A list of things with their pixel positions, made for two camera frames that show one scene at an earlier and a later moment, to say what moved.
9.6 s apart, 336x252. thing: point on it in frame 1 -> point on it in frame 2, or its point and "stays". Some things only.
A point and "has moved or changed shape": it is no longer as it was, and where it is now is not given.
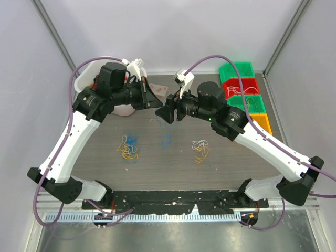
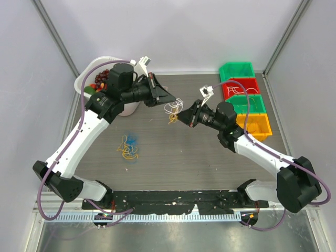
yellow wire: x=248 y=102 has moved or changed shape
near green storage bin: x=254 y=103 stays
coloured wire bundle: x=200 y=145 has moved or changed shape
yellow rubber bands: x=128 y=147 stays
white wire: x=232 y=88 stays
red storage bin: x=231 y=86 stays
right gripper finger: x=166 y=112 -> x=187 y=118
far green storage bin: x=227 y=70 stays
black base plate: x=158 y=202 stays
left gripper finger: x=153 y=101 -> x=161 y=94
